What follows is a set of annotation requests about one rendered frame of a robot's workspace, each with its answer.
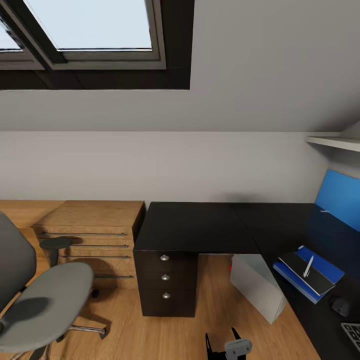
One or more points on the notebook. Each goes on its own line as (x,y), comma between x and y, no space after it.
(316,280)

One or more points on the pen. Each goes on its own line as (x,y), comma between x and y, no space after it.
(307,269)

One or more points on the keyboard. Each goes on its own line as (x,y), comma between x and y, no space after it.
(353,332)

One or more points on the folder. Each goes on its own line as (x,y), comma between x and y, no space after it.
(330,271)

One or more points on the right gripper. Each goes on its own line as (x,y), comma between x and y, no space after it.
(222,355)

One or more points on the mouse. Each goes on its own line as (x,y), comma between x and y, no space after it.
(341,306)

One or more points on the room divider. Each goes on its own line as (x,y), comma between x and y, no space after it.
(339,195)

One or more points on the swivel chair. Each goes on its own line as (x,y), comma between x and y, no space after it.
(49,306)

